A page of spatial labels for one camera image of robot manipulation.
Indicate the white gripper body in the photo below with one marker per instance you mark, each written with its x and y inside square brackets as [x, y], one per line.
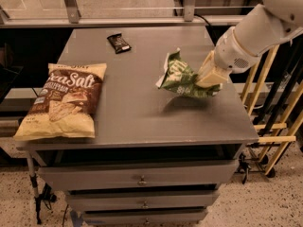
[231, 53]

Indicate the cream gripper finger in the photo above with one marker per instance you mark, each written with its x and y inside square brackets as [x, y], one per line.
[208, 66]
[211, 75]

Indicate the green jalapeno chip bag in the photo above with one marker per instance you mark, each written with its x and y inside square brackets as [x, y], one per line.
[179, 78]

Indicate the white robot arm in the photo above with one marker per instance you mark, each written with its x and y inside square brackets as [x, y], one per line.
[269, 23]

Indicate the brown sea salt chip bag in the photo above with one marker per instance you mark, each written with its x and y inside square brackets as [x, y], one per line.
[66, 104]

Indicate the grey drawer cabinet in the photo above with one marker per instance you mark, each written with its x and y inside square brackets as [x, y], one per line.
[137, 123]

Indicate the yellow wooden rack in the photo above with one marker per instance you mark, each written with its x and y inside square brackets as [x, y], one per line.
[268, 134]

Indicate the small dark snack bar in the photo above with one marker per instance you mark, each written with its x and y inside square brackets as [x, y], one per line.
[118, 43]

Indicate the middle grey drawer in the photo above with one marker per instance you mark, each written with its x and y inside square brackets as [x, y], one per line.
[142, 200]

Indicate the grey drawer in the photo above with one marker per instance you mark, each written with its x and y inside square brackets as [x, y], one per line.
[142, 200]
[145, 218]
[138, 175]

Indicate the bottom grey drawer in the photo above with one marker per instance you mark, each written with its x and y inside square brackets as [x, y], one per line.
[145, 218]

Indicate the top grey drawer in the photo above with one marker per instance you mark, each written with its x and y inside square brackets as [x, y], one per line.
[138, 175]

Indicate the black tripod stand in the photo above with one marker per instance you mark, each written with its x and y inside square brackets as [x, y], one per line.
[47, 195]

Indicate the metal railing frame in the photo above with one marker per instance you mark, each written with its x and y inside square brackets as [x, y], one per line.
[106, 13]

